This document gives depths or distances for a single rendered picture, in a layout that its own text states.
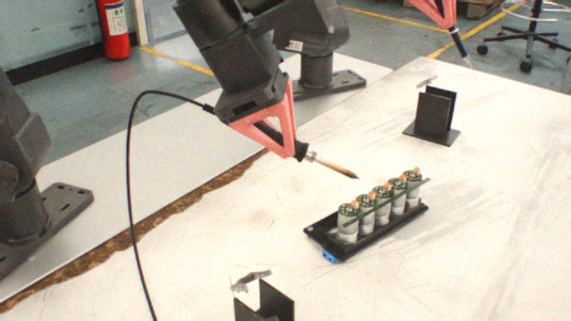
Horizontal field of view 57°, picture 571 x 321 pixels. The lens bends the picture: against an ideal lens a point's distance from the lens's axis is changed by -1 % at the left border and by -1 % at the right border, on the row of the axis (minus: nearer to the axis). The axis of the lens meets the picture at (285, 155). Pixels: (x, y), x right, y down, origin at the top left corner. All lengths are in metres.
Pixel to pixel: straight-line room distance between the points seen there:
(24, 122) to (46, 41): 2.63
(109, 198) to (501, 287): 0.52
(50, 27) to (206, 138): 2.46
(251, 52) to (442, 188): 0.38
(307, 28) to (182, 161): 0.38
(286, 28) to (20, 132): 0.31
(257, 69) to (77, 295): 0.32
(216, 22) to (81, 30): 2.86
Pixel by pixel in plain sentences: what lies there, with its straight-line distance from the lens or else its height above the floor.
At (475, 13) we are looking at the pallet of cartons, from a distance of 4.19.
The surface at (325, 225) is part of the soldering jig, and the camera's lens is 0.68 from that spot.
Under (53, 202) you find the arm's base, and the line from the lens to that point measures 0.78.
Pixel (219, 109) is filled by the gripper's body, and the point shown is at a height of 0.95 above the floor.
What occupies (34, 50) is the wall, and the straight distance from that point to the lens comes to 3.27.
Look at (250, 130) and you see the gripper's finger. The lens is 0.58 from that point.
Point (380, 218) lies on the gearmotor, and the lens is 0.67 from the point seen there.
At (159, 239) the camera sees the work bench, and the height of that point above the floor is 0.75.
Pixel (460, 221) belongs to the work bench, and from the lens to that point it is 0.74.
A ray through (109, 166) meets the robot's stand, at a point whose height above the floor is 0.75.
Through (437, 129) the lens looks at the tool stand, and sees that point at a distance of 0.90.
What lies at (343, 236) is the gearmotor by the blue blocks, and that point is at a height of 0.78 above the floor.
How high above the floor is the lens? 1.19
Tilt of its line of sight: 32 degrees down
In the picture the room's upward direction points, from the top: straight up
